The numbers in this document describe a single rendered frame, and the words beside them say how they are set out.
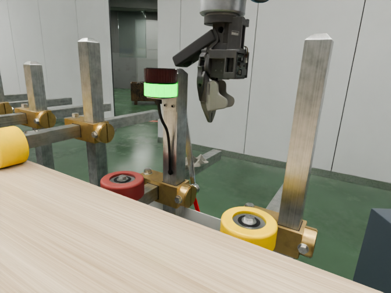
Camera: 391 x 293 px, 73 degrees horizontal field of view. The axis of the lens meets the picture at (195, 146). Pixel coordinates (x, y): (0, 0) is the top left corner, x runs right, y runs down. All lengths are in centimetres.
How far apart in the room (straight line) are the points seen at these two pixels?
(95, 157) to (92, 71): 21
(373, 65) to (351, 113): 48
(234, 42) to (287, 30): 265
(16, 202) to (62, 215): 9
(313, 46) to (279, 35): 277
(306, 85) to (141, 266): 33
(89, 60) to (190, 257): 51
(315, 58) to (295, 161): 16
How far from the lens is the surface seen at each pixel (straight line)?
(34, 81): 90
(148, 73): 48
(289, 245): 51
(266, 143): 328
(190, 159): 61
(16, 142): 64
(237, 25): 55
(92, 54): 69
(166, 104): 53
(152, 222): 39
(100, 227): 39
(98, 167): 74
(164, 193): 58
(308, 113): 43
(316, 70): 43
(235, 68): 53
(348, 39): 310
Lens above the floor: 111
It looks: 17 degrees down
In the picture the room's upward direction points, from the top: 2 degrees clockwise
